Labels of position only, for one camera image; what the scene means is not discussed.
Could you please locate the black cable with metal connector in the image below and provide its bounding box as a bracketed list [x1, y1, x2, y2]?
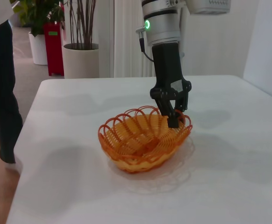
[136, 27, 156, 63]

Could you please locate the white plant pot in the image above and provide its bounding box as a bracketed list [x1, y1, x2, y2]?
[28, 31, 48, 65]

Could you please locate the person in dark trousers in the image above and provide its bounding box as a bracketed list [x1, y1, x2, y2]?
[0, 0, 24, 172]

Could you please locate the beige round plant pot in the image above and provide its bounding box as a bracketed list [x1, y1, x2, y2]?
[63, 43, 100, 79]

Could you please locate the orange wire basket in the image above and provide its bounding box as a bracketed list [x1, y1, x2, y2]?
[97, 105, 193, 173]

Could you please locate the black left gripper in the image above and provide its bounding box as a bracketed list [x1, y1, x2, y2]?
[150, 42, 193, 129]

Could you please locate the green leafy plant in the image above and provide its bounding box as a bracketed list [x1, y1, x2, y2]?
[9, 0, 65, 38]

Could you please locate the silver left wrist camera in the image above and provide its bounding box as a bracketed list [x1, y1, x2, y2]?
[187, 0, 231, 14]

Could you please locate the red box stand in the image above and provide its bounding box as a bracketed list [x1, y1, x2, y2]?
[43, 22, 65, 77]

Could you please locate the bare stem plant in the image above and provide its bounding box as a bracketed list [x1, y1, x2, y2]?
[64, 0, 98, 50]

